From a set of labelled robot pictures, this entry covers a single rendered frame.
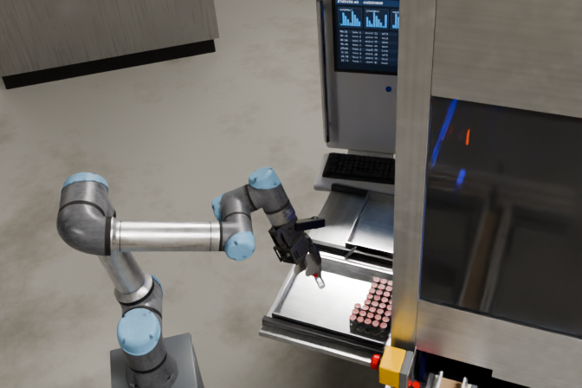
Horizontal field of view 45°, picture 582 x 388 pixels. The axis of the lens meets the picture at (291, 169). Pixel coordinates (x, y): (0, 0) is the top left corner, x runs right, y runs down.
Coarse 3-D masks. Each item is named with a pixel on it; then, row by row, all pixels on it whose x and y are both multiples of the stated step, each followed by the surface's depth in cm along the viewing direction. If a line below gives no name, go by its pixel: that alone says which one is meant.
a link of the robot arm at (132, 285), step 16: (80, 176) 182; (96, 176) 184; (64, 192) 179; (80, 192) 177; (96, 192) 180; (96, 208) 176; (112, 208) 186; (112, 256) 191; (128, 256) 196; (112, 272) 195; (128, 272) 197; (144, 272) 208; (128, 288) 200; (144, 288) 202; (160, 288) 212; (128, 304) 202; (144, 304) 203; (160, 304) 208
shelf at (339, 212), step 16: (336, 192) 253; (384, 192) 251; (336, 208) 246; (352, 208) 246; (336, 224) 240; (352, 224) 239; (320, 240) 235; (336, 240) 234; (352, 256) 228; (272, 336) 207; (288, 336) 206; (304, 336) 206; (320, 352) 203; (336, 352) 200; (352, 352) 200
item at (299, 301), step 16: (320, 256) 224; (304, 272) 224; (336, 272) 223; (352, 272) 223; (368, 272) 220; (384, 272) 218; (288, 288) 219; (304, 288) 219; (336, 288) 218; (352, 288) 218; (368, 288) 217; (288, 304) 215; (304, 304) 214; (320, 304) 214; (336, 304) 213; (352, 304) 213; (288, 320) 208; (304, 320) 205; (320, 320) 209; (336, 320) 209; (352, 336) 201; (368, 336) 204
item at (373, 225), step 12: (372, 192) 246; (372, 204) 246; (384, 204) 246; (360, 216) 241; (372, 216) 242; (384, 216) 241; (360, 228) 238; (372, 228) 237; (384, 228) 237; (348, 240) 231; (360, 240) 233; (372, 240) 233; (384, 240) 233; (372, 252) 227; (384, 252) 225
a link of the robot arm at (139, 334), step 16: (128, 320) 197; (144, 320) 197; (160, 320) 203; (128, 336) 194; (144, 336) 193; (160, 336) 198; (128, 352) 195; (144, 352) 195; (160, 352) 200; (144, 368) 199
